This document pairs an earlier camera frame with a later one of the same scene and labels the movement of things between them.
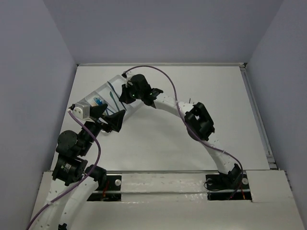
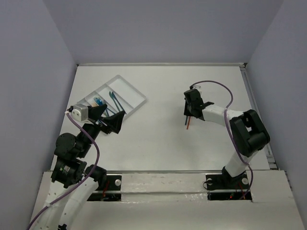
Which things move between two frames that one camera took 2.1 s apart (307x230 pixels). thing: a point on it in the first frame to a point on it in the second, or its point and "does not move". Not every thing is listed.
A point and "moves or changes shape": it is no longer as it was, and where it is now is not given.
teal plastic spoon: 111,95 does not move
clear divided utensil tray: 109,95 does not move
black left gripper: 100,121 does not move
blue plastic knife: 115,91 moves or changes shape
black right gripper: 124,96 to 187,112
